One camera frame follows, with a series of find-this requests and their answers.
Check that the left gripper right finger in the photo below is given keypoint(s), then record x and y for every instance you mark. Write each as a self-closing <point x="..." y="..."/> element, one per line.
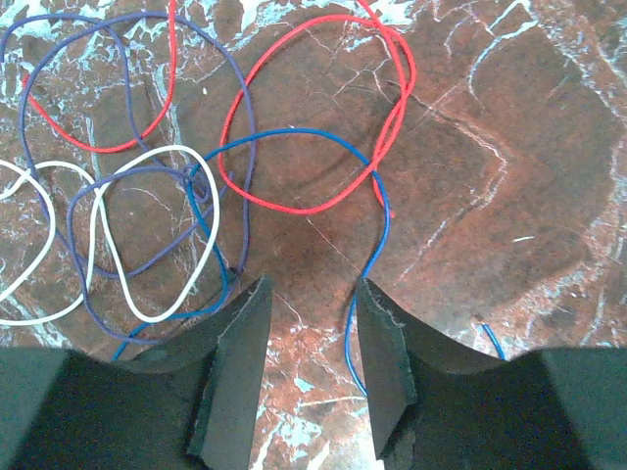
<point x="435" y="403"/>

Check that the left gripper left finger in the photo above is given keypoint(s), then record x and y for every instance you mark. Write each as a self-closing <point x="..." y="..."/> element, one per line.
<point x="188" y="403"/>

